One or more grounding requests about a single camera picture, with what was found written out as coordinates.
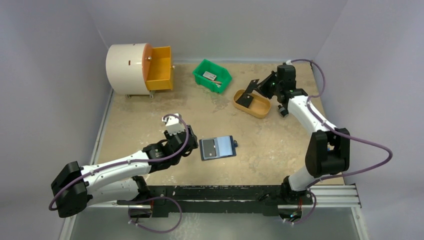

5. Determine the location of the navy blue card holder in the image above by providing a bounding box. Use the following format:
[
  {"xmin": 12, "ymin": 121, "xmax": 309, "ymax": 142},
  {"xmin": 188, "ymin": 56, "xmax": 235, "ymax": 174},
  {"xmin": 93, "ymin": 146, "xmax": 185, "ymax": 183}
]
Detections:
[{"xmin": 199, "ymin": 135, "xmax": 238, "ymax": 161}]

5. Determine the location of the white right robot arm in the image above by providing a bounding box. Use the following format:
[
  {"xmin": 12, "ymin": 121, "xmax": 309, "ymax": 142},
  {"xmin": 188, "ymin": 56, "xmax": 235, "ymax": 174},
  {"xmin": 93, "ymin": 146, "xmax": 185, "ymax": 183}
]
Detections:
[{"xmin": 254, "ymin": 63, "xmax": 350, "ymax": 204}]

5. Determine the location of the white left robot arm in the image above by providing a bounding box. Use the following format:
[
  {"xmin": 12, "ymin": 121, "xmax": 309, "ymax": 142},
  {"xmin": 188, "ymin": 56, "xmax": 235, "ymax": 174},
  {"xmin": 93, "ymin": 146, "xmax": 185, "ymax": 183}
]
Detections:
[{"xmin": 48, "ymin": 125, "xmax": 199, "ymax": 218}]

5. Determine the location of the black credit card stack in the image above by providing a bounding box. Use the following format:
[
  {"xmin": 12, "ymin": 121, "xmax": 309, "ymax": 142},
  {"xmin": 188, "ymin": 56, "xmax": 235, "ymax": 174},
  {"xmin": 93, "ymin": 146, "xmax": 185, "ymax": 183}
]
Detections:
[{"xmin": 236, "ymin": 93, "xmax": 254, "ymax": 109}]

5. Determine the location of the tan oval tray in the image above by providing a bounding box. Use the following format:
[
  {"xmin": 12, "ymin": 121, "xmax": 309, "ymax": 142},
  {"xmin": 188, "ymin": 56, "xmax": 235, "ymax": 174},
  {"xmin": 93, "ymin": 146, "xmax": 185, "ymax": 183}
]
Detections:
[{"xmin": 233, "ymin": 89, "xmax": 272, "ymax": 119}]

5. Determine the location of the small black marker cap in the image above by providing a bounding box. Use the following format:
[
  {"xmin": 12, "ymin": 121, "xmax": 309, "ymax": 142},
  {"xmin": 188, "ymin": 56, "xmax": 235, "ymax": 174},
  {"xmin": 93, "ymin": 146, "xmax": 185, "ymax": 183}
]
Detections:
[{"xmin": 278, "ymin": 105, "xmax": 289, "ymax": 118}]

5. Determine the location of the green plastic bin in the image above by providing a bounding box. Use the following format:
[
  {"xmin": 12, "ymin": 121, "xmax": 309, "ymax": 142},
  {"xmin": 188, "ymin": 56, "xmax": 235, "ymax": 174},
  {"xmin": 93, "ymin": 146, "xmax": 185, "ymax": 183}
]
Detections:
[{"xmin": 192, "ymin": 59, "xmax": 233, "ymax": 94}]

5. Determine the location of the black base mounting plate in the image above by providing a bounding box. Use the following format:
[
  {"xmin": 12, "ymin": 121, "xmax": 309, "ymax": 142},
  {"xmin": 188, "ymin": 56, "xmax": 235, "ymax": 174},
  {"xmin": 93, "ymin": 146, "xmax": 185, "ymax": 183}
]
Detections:
[{"xmin": 117, "ymin": 185, "xmax": 313, "ymax": 218}]

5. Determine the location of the small box in bin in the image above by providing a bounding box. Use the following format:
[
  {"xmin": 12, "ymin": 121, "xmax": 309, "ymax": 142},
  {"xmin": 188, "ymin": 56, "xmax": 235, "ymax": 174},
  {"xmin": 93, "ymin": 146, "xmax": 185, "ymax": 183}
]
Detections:
[{"xmin": 202, "ymin": 71, "xmax": 217, "ymax": 81}]

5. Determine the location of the yellow open drawer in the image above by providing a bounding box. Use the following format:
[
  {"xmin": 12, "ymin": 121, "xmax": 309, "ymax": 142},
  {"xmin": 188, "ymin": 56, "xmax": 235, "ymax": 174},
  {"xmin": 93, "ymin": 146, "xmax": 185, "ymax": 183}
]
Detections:
[{"xmin": 145, "ymin": 46, "xmax": 174, "ymax": 91}]

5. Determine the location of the white cylindrical drawer cabinet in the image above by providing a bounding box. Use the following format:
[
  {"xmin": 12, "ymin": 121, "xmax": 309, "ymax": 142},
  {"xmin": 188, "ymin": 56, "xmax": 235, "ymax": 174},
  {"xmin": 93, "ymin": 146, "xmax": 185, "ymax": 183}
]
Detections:
[{"xmin": 105, "ymin": 43, "xmax": 153, "ymax": 96}]

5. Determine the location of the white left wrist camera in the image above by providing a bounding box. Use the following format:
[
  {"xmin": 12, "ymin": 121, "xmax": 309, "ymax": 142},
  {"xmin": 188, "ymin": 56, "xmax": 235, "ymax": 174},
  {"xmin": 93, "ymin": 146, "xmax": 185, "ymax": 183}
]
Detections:
[{"xmin": 162, "ymin": 113, "xmax": 185, "ymax": 136}]

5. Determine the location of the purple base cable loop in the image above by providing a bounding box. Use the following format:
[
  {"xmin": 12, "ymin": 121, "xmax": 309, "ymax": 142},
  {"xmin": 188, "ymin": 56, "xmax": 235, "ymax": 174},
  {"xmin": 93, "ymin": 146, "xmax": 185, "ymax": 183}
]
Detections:
[{"xmin": 127, "ymin": 193, "xmax": 185, "ymax": 234}]

